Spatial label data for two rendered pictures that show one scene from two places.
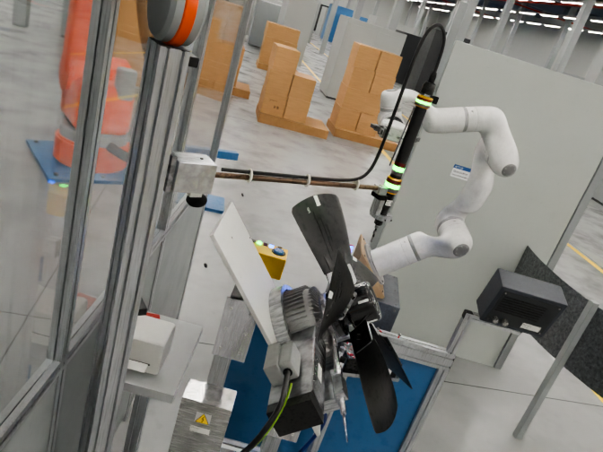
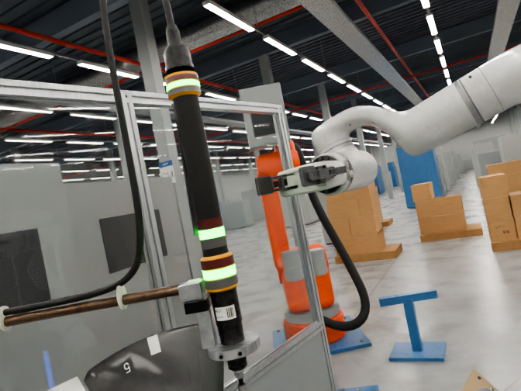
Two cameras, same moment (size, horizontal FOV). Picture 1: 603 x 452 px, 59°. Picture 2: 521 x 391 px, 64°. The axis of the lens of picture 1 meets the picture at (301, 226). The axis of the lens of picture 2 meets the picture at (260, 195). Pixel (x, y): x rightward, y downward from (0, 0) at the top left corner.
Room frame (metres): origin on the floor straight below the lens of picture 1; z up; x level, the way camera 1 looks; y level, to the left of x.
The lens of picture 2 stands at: (1.14, -0.63, 1.64)
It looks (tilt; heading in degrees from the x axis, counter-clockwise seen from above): 0 degrees down; 41
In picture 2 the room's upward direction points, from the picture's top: 11 degrees counter-clockwise
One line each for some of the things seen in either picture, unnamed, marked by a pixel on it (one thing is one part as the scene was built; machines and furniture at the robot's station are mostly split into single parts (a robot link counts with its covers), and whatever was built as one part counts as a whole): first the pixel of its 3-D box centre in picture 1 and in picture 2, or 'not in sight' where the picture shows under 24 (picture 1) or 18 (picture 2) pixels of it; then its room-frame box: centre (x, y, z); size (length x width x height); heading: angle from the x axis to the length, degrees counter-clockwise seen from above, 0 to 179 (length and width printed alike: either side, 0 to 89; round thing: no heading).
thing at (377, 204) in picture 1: (383, 202); (220, 314); (1.50, -0.21, 1.49); 0.09 x 0.07 x 0.10; 128
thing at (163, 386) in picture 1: (152, 351); not in sight; (1.37, 0.33, 0.85); 0.36 x 0.24 x 0.03; 3
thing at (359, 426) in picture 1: (318, 401); not in sight; (1.87, -0.30, 0.45); 0.82 x 0.01 x 0.66; 93
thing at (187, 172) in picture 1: (187, 172); not in sight; (1.13, 0.28, 1.54); 0.10 x 0.07 x 0.08; 128
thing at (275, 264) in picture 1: (264, 260); not in sight; (1.85, 0.10, 1.02); 0.16 x 0.10 x 0.11; 93
